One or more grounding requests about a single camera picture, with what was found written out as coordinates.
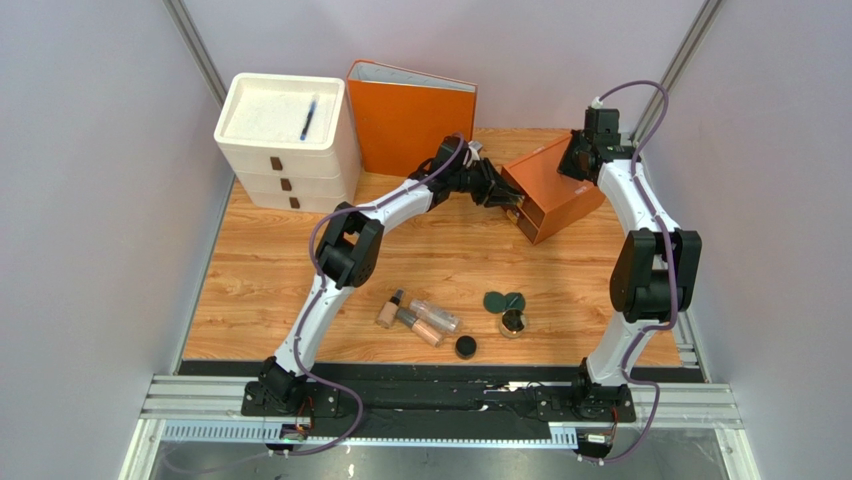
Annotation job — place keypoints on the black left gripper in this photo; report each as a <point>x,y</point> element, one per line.
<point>493,198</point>

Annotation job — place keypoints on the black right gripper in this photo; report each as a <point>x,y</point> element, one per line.
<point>572,159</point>

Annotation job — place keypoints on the orange drawer cabinet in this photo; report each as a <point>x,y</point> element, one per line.
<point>551,201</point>

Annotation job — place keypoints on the gold cream jar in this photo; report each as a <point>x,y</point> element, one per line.
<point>513,323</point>

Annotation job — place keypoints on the clear tube bottle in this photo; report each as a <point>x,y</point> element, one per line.
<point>435,315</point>

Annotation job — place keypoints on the pink foundation bottle grey cap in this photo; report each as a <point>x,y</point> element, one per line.
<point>419,327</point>

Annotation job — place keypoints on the black round jar lid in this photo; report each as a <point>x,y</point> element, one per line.
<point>465,347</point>

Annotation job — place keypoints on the beige foundation bottle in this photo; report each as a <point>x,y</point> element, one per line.
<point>387,313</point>

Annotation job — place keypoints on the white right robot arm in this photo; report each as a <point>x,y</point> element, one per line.
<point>654,276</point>

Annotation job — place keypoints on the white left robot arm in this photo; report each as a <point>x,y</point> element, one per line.
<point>344,248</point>

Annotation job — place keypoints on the dark green compact disc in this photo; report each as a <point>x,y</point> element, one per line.
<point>496,302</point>

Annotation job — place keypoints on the blue pen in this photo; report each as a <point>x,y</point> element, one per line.
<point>309,117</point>

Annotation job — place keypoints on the white three-drawer storage box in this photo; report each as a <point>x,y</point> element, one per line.
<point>258,133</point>

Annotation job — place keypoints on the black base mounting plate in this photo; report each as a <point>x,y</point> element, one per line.
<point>545,401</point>

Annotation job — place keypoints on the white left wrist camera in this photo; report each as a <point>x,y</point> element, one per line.
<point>474,148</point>

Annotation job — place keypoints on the orange ring binder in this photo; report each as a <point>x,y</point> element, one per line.
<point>401,115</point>

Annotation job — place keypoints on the aluminium frame rail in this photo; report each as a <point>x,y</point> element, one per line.
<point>204,404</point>

